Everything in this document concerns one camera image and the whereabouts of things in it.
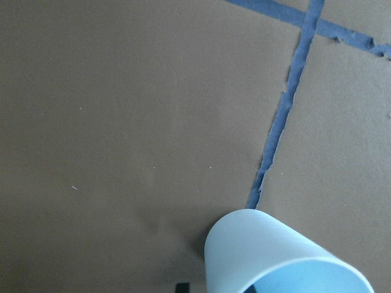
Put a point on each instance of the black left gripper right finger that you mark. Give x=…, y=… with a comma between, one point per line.
x=254, y=289

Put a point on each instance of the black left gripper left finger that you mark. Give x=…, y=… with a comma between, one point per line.
x=182, y=288

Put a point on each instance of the light blue cup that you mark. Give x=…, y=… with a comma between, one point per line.
x=248, y=248

